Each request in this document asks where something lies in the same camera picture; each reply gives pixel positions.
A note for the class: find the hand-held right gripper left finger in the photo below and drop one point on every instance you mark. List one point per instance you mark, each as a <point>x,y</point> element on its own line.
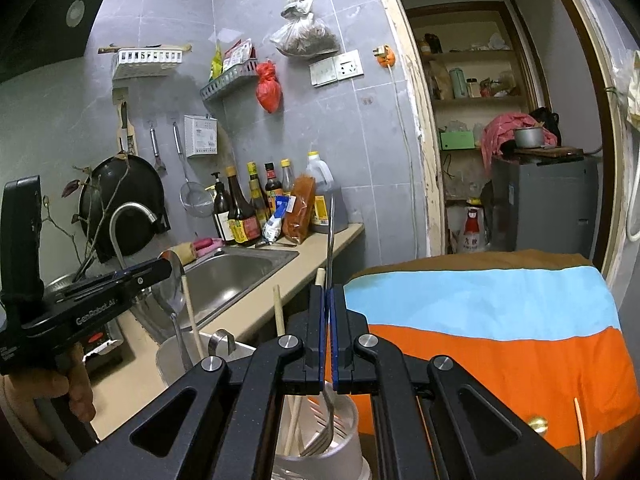
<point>300,365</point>

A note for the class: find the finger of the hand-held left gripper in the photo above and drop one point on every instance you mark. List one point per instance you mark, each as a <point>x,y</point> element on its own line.
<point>150,275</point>

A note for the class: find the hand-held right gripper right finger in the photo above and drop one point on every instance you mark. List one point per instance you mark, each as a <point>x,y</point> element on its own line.
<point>350,365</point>

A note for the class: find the metal spoon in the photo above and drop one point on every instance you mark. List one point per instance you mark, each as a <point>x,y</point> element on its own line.
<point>172,285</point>

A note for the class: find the white plastic utensil holder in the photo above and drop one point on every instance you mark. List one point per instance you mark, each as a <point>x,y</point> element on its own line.
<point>345,440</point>

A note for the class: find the metal fork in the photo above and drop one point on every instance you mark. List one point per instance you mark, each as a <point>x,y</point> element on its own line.
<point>331,240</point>

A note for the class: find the person's left hand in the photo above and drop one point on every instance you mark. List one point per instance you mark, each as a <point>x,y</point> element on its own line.
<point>45,380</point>

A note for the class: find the yellow sponge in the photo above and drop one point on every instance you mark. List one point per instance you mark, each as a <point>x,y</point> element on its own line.
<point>185,252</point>

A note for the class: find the pink cloth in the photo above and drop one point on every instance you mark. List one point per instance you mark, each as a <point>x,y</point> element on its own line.
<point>207,246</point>

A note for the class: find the curved metal faucet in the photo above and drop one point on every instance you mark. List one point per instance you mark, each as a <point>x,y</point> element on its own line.
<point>130,207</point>

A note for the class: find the dry twig branch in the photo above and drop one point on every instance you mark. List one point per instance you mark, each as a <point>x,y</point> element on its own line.
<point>95,225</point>

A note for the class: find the hanging black wok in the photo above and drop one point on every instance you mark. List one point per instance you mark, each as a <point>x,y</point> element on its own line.
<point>135,200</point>

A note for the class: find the hanging metal strainer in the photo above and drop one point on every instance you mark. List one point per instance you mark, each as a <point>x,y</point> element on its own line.
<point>197,200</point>

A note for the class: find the stainless steel sink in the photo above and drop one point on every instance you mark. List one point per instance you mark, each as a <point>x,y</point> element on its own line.
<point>240,275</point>

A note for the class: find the soy sauce bottle yellow label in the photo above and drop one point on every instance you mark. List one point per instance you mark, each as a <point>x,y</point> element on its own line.
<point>242,220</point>

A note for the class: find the hanging small metal turner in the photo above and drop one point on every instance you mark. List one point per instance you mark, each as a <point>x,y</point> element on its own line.
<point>156,150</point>

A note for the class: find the dark sauce bottle yellow cap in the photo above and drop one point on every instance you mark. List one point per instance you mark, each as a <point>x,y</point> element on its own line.
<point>256,190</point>

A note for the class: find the blue white seasoning packet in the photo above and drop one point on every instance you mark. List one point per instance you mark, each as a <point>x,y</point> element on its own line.
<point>277,220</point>

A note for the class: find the dark sauce bottle red label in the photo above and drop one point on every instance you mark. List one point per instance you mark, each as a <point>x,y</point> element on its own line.
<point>272,185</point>

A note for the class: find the hanging knife with wooden sheath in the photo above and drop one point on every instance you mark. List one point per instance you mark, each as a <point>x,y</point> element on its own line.
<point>125,125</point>

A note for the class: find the brown snack packet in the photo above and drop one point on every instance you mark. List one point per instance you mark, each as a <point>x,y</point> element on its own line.
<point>300,210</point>

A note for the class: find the colourful striped blanket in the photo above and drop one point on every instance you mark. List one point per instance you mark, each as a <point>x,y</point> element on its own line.
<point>500,320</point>

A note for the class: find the clear bottle yellow cap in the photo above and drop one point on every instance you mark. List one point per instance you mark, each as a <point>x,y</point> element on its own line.
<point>287,177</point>

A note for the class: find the large cooking oil jug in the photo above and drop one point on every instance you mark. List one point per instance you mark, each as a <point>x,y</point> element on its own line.
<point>325,195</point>

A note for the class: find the red white bottle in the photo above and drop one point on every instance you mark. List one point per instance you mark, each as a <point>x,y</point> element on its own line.
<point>474,230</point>

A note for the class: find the brass round knob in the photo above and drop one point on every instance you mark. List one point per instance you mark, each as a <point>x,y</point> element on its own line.
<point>538,424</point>

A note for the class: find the red plastic bag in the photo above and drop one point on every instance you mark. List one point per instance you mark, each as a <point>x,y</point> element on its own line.
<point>267,90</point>

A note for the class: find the yellow green snack packet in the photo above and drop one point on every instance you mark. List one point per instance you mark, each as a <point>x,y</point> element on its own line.
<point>216,62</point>

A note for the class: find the red seasoning packets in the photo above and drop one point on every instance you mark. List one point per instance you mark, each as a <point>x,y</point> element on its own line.
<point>237,55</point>

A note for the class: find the green box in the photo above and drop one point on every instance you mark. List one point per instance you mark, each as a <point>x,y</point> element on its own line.
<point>456,141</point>

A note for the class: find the grey washing machine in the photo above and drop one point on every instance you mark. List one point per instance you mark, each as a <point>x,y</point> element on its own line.
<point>545,205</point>

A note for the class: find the black range hood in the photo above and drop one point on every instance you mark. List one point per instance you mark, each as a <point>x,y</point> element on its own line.
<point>45,20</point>

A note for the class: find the red cloth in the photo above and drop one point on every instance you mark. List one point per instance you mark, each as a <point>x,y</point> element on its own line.
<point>500,132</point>

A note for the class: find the clear plastic bag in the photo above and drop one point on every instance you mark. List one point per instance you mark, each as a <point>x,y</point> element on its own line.
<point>305,35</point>

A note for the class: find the small metal pot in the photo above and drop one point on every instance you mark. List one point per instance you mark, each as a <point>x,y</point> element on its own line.
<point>529,139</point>

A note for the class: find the wooden shelf unit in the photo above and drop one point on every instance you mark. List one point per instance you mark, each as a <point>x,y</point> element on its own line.
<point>475,102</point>

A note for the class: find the wooden board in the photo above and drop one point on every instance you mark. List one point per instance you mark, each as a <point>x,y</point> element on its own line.
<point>550,151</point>

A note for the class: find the green thermos cup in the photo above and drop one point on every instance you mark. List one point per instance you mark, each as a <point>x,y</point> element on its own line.
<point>458,84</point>

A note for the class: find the small jar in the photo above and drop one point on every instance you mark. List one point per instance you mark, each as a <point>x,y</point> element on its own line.
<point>471,87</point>

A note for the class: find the orange plug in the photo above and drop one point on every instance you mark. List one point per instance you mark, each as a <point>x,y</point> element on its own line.
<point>384,56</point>

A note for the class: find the black bag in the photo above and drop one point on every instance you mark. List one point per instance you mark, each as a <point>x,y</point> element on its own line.
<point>545,120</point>

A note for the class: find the cream rubber gloves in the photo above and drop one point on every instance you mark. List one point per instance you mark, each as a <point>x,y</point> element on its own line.
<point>631,90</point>

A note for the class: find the white perforated wall box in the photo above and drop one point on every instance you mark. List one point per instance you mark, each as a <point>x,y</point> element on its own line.
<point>201,136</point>

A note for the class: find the grey wall shelf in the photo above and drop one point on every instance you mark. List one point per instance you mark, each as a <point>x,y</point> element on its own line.
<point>227,82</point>

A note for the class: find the white wall basket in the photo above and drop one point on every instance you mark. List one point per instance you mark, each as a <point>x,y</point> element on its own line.
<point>145,64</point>

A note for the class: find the wooden door frame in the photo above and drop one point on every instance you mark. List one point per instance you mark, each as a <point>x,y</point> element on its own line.
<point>425,135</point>

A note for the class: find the white wall switch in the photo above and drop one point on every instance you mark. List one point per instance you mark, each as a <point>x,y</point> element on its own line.
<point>322,72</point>

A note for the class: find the white wall socket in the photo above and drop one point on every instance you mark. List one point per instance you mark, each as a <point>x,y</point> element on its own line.
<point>348,65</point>

